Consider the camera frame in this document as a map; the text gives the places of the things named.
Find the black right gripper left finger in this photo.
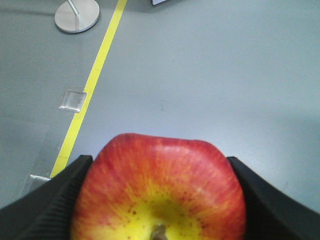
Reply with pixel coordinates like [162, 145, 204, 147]
[0, 155, 93, 240]

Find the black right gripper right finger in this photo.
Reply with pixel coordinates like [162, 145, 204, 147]
[227, 156, 320, 240]

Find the red yellow apple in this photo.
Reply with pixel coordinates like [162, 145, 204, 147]
[70, 133, 247, 240]

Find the open fridge door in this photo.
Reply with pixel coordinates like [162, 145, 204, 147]
[150, 0, 168, 6]

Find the silver floor socket plate near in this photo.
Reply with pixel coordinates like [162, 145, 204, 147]
[23, 174, 51, 193]

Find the silver floor socket plate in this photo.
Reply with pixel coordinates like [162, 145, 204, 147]
[58, 89, 87, 114]
[23, 174, 51, 193]

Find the silver floor socket plate far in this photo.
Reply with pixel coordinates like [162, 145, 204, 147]
[58, 89, 87, 114]

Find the silver round-base floor stand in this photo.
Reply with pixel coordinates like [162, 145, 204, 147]
[54, 0, 100, 34]

